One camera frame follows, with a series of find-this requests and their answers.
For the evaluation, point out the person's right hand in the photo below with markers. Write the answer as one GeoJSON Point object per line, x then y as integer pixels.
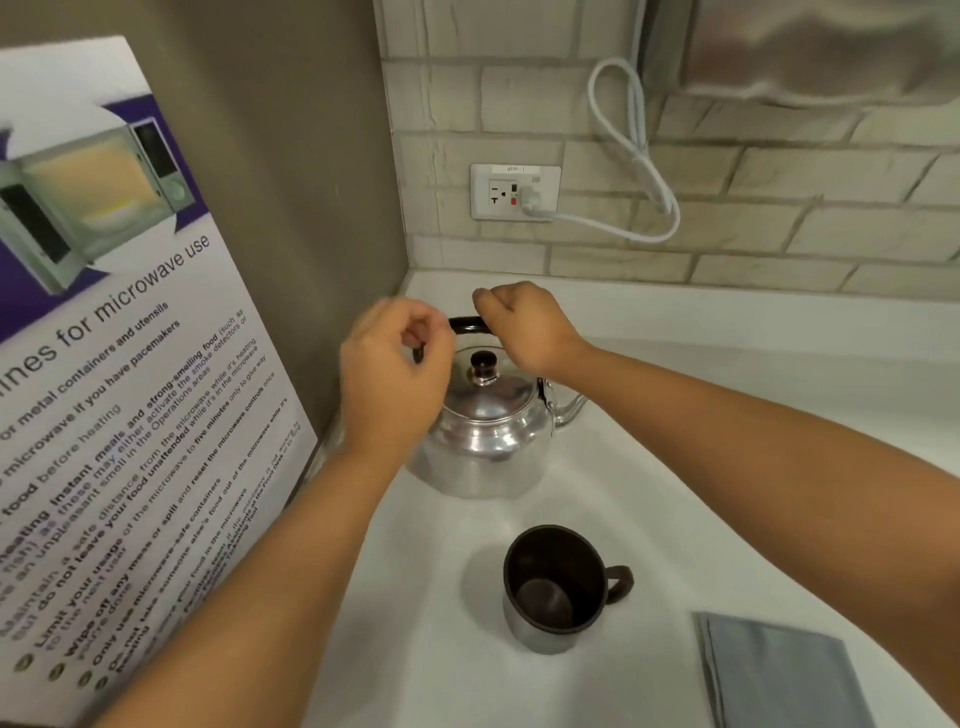
{"type": "Point", "coordinates": [536, 330]}

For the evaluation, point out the person's left hand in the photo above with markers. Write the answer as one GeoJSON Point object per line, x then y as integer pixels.
{"type": "Point", "coordinates": [382, 390]}

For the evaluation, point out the person's right fingers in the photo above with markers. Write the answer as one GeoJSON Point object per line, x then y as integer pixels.
{"type": "Point", "coordinates": [495, 304]}

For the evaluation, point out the person's left fingers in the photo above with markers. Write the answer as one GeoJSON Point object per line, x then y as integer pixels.
{"type": "Point", "coordinates": [431, 326]}

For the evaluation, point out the person's right forearm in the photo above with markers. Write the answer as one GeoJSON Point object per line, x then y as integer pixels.
{"type": "Point", "coordinates": [765, 465]}

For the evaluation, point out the person's left forearm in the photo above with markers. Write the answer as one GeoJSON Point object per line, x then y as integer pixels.
{"type": "Point", "coordinates": [292, 570]}

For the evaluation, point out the silver kettle lid black knob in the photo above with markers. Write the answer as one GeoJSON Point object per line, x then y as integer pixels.
{"type": "Point", "coordinates": [491, 394]}

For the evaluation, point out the dark brown mug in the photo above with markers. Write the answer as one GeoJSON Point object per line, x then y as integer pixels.
{"type": "Point", "coordinates": [551, 585]}

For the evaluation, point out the microwave guidelines poster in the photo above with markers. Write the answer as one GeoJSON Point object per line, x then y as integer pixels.
{"type": "Point", "coordinates": [112, 360]}

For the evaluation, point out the stainless steel appliance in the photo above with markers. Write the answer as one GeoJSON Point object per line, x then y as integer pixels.
{"type": "Point", "coordinates": [802, 45]}

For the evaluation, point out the grey folded cloth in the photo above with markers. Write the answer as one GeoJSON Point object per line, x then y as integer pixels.
{"type": "Point", "coordinates": [780, 675]}

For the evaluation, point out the white wall outlet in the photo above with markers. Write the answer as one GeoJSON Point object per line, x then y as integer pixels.
{"type": "Point", "coordinates": [495, 191]}

